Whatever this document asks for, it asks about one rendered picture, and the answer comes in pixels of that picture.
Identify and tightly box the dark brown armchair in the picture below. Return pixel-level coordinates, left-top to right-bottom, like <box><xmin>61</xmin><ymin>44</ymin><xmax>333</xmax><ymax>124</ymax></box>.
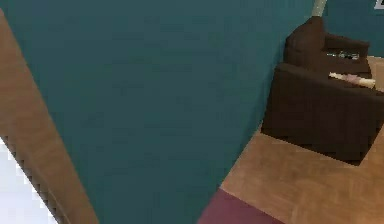
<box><xmin>260</xmin><ymin>15</ymin><xmax>384</xmax><ymax>167</ymax></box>

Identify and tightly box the small dark glossy object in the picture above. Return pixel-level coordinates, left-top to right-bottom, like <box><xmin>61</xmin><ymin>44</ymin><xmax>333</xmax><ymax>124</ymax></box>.
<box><xmin>327</xmin><ymin>50</ymin><xmax>361</xmax><ymax>61</ymax></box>

